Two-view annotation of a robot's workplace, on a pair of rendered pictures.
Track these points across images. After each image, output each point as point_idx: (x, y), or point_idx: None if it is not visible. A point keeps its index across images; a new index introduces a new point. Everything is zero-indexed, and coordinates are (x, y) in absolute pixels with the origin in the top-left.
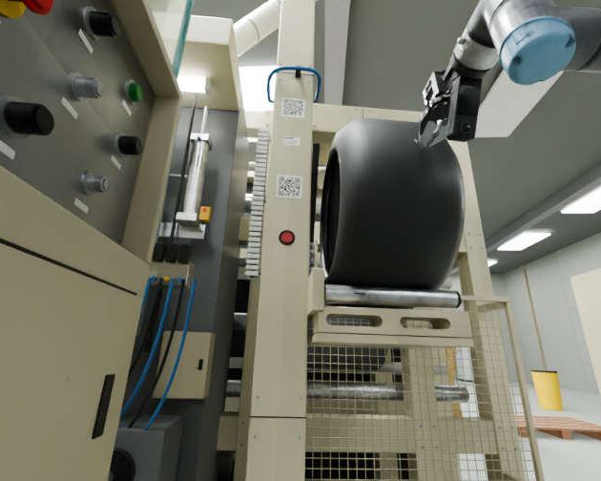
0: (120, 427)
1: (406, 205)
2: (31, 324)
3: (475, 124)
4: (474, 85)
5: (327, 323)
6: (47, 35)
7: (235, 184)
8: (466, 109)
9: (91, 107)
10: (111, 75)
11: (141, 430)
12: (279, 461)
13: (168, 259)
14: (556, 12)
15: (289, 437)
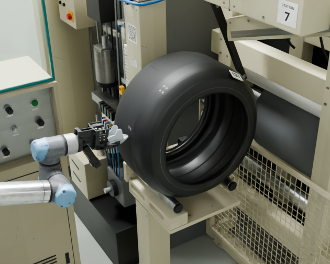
0: (114, 173)
1: (128, 162)
2: None
3: (93, 164)
4: (83, 151)
5: (275, 139)
6: (0, 129)
7: (171, 31)
8: (87, 157)
9: (21, 126)
10: (22, 110)
11: (118, 178)
12: (142, 218)
13: (107, 117)
14: (40, 177)
15: (144, 213)
